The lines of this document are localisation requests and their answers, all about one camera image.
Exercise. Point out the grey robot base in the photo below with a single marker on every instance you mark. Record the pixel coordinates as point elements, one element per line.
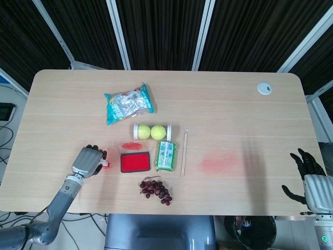
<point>158,231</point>

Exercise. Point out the small red object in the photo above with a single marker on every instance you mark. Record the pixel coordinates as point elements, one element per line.
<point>106,164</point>

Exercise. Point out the yellow tennis ball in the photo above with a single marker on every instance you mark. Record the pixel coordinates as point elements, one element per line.
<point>158,132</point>
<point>144,132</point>

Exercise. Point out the black trash bin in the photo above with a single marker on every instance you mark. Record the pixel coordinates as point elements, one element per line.
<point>262,234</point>

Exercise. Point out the green tissue pack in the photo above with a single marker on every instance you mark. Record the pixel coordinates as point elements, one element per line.
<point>166,156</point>

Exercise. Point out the blue soda bottle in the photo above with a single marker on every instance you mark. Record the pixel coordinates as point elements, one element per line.
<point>244,222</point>

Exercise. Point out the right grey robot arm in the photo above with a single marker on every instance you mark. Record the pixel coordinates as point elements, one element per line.
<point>325,230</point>

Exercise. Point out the red ink pad case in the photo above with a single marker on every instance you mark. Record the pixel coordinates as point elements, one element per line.
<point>134,162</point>

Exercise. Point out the dark red grape bunch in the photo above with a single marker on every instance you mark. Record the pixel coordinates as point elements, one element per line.
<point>156,190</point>

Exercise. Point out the black screen device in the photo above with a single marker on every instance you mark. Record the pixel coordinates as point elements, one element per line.
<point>6,111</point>

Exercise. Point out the left black and grey robot hand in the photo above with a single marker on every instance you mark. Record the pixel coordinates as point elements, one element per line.
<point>87,162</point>

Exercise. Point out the right black and grey robot hand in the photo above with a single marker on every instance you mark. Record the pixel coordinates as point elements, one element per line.
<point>317,190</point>

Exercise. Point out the white partition post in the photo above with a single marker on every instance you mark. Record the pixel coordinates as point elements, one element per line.
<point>53,34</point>
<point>118,34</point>
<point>304,44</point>
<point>205,34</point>

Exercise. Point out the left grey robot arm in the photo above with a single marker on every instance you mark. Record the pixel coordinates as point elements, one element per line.
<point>59,205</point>

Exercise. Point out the clear plastic ball tube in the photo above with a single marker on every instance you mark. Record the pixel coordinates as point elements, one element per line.
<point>169,131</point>

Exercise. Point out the teal snack bag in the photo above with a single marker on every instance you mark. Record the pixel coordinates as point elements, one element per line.
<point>128,104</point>

